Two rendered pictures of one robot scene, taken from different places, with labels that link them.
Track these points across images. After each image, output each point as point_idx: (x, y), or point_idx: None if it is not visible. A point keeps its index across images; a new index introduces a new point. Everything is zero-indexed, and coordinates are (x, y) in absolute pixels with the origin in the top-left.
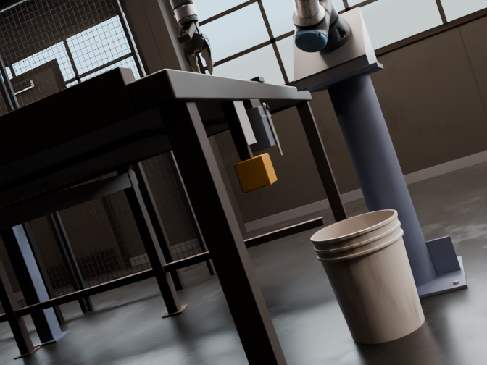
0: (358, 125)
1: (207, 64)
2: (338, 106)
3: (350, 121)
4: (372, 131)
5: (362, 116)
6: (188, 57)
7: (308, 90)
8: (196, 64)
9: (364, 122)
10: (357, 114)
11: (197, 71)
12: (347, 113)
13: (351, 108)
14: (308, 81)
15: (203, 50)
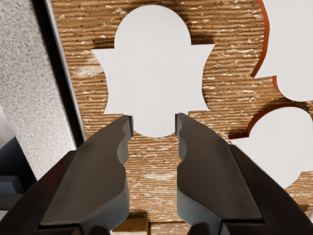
0: (18, 143)
1: (113, 133)
2: (17, 171)
3: (21, 149)
4: (14, 137)
5: (4, 148)
6: (261, 202)
7: (14, 178)
8: (189, 144)
9: (9, 144)
10: (5, 151)
11: (188, 121)
12: (15, 157)
13: (3, 158)
14: (6, 202)
15: (78, 217)
